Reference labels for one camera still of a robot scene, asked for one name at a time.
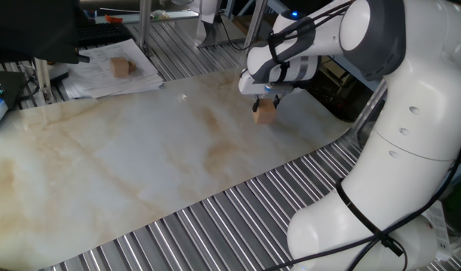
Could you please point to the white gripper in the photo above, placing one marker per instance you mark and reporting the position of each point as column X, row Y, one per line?
column 245, row 84

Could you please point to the light wooden cube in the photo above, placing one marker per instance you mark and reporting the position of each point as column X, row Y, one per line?
column 119, row 67
column 264, row 114

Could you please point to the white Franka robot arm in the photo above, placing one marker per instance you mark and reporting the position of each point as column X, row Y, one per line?
column 403, row 150

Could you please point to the black electronic equipment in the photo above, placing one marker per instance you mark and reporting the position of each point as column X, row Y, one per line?
column 332, row 94

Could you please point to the blue-grey metal shelf rack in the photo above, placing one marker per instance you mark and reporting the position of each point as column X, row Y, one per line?
column 351, row 69

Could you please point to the stack of printed papers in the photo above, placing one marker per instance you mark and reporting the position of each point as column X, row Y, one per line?
column 144, row 81

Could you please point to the black keyboard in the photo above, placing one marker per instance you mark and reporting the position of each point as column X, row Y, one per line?
column 102, row 34

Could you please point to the marble pattern mat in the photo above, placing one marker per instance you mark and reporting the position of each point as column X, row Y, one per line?
column 65, row 169

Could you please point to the black monitor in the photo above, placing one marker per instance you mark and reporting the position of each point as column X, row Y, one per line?
column 27, row 30

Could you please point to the black flat device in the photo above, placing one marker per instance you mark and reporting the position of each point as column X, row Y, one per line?
column 4, row 86

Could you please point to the grey wrist camera blue cap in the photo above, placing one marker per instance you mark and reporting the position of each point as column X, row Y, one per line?
column 279, row 89

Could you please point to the aluminium profile post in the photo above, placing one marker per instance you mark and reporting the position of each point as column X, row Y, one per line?
column 145, row 26
column 42, row 79
column 255, row 26
column 366, row 109

